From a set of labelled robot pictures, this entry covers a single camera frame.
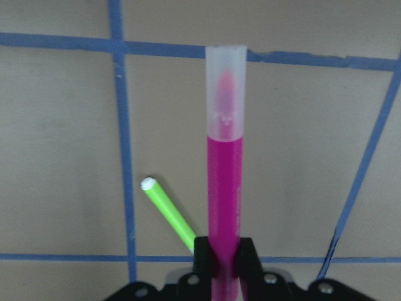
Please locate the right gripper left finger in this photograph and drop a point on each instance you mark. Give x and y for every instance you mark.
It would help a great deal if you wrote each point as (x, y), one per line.
(194, 285)

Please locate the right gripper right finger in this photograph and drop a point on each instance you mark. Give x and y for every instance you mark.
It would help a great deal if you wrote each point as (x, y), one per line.
(260, 284)

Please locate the pink highlighter pen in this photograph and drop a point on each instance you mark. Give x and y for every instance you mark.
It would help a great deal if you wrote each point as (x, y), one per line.
(225, 100)

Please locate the green highlighter pen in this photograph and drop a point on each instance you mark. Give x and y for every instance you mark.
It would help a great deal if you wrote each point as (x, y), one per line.
(157, 195)

